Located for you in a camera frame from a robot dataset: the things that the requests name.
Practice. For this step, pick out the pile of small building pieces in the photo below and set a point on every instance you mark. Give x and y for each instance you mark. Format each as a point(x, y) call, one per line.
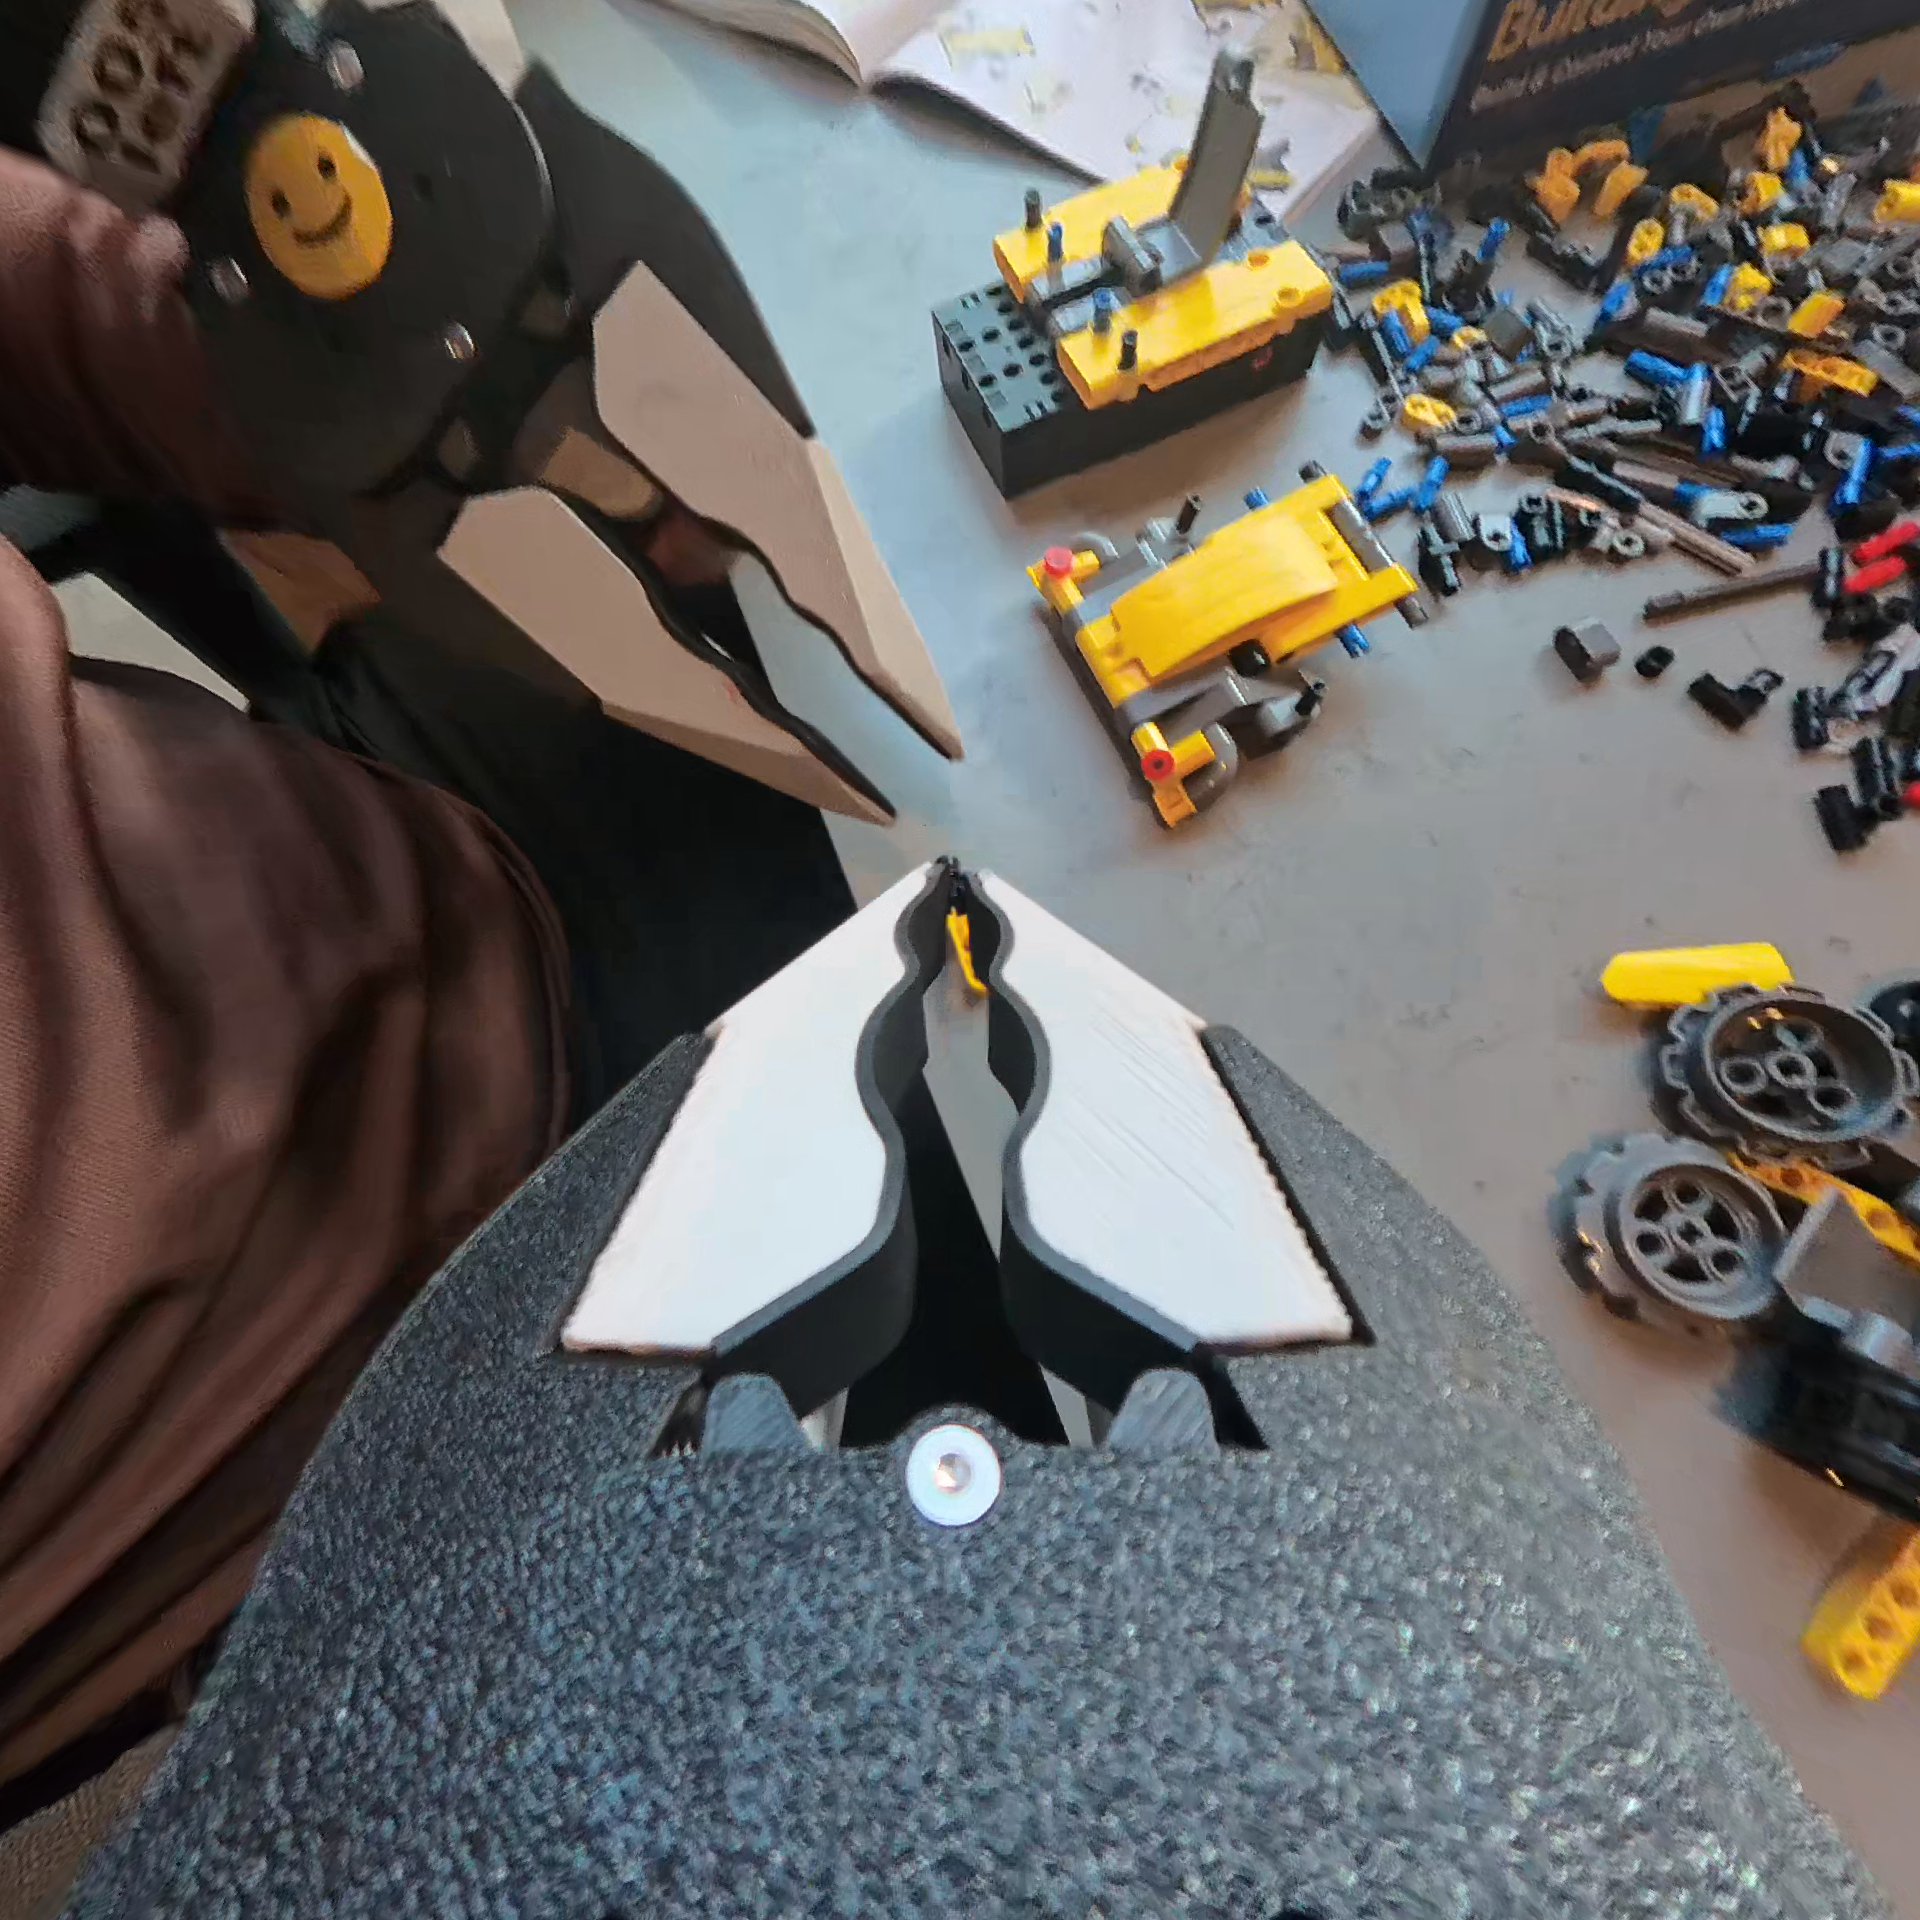
point(1681, 347)

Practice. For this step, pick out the black angle connector piece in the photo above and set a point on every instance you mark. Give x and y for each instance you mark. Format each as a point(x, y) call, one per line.
point(1725, 697)

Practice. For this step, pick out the grey desk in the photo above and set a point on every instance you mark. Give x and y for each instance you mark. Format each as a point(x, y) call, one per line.
point(1426, 931)

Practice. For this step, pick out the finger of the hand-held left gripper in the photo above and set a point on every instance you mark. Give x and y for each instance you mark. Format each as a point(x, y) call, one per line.
point(751, 452)
point(599, 615)

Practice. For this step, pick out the instruction booklet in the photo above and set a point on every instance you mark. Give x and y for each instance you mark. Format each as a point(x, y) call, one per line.
point(1109, 77)

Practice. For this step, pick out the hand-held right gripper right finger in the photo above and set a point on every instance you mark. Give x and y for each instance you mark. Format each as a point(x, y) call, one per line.
point(1172, 1184)

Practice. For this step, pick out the person's left hand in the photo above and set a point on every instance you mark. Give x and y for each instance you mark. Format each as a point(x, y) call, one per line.
point(695, 550)

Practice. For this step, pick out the yellow curved panel piece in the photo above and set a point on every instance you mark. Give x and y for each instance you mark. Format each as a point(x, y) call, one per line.
point(1694, 974)

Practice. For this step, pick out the blue cardboard kit box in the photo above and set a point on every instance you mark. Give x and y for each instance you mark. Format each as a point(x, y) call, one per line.
point(1442, 60)

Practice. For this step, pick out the person's dark trousers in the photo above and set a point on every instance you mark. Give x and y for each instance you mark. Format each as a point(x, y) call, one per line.
point(675, 931)

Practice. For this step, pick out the person's brown shirt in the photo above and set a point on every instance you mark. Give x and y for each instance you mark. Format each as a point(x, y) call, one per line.
point(225, 1125)

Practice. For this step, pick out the black wheel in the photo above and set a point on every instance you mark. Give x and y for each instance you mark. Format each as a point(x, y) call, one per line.
point(1894, 1013)

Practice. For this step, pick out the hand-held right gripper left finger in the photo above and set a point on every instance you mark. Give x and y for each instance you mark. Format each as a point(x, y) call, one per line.
point(751, 1184)

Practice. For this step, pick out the grey round connector piece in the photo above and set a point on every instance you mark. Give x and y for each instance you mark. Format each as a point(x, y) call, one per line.
point(1587, 652)

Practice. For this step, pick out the black block with yellow panels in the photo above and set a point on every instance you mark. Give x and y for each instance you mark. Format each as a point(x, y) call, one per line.
point(1142, 331)

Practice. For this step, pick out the small yellow connector piece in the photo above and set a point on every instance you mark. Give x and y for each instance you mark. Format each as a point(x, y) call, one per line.
point(964, 961)

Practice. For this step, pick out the person's left forearm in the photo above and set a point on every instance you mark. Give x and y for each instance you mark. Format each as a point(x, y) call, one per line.
point(121, 347)

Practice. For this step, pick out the yellow vehicle hood assembly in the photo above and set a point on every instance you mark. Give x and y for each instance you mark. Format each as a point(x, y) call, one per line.
point(1223, 630)

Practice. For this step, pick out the dark long axle rod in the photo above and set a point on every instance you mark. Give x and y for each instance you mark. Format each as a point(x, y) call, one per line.
point(1725, 592)

